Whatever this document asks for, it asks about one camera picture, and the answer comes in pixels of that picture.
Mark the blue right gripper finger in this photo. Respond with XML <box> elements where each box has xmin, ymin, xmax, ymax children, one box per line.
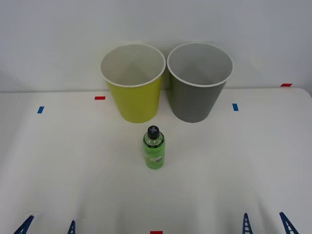
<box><xmin>279</xmin><ymin>212</ymin><xmax>299</xmax><ymax>234</ymax></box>
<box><xmin>242</xmin><ymin>213</ymin><xmax>253</xmax><ymax>234</ymax></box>

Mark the green bottle with black cap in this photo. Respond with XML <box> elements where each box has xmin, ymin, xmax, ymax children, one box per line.
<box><xmin>142</xmin><ymin>125</ymin><xmax>167</xmax><ymax>170</ymax></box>

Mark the grey plastic waste bin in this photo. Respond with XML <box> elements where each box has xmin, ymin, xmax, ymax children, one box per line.
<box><xmin>166</xmin><ymin>41</ymin><xmax>234</xmax><ymax>124</ymax></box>

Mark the yellow-green plastic waste bin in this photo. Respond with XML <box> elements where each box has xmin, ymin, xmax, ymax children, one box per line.
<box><xmin>100</xmin><ymin>43</ymin><xmax>167</xmax><ymax>124</ymax></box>

